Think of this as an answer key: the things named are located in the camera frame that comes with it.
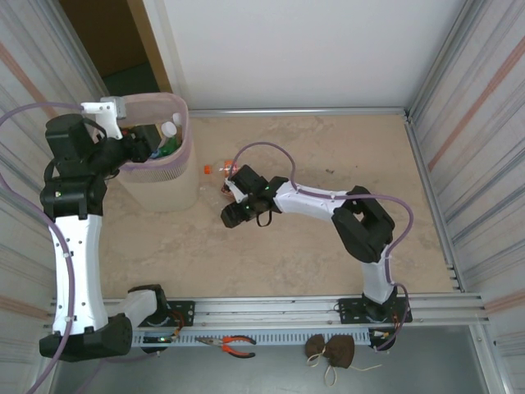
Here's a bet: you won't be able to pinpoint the orange cap soda bottle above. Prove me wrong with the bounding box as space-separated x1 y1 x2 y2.
203 162 239 178

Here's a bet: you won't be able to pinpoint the green yellow cap soda bottle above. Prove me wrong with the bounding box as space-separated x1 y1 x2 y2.
157 137 182 158

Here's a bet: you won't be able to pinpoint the pink mesh waste bin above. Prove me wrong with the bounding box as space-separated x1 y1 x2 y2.
96 92 201 213

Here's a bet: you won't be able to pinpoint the brown wooden door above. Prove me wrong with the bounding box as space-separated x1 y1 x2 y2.
59 0 171 94

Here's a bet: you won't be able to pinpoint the small brown cloth pouch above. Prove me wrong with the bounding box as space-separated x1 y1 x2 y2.
304 334 328 368

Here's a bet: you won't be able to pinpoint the large brown cloth pouch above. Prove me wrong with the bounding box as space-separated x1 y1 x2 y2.
323 335 382 387

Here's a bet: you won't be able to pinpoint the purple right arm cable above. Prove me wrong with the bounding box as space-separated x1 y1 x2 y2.
228 141 414 352

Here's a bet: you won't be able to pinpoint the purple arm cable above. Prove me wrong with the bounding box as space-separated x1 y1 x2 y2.
0 102 159 394
228 141 414 352

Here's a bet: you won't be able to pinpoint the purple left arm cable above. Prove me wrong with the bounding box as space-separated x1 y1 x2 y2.
0 102 159 394

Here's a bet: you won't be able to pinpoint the aluminium back frame rail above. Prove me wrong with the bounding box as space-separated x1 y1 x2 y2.
188 107 408 120

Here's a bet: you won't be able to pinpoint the aluminium front rail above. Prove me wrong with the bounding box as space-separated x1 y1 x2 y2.
48 291 491 329

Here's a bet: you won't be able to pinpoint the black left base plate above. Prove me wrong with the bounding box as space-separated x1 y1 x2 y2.
137 300 196 328

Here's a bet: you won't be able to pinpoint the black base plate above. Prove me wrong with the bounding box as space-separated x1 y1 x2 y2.
337 295 411 325
137 300 196 328

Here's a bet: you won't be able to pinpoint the white slotted cable duct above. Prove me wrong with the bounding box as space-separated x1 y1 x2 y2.
130 329 372 348

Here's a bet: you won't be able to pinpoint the orange handled pliers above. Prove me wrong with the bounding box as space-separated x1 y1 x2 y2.
194 335 258 358

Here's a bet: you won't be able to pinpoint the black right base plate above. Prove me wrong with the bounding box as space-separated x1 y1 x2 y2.
337 295 411 325

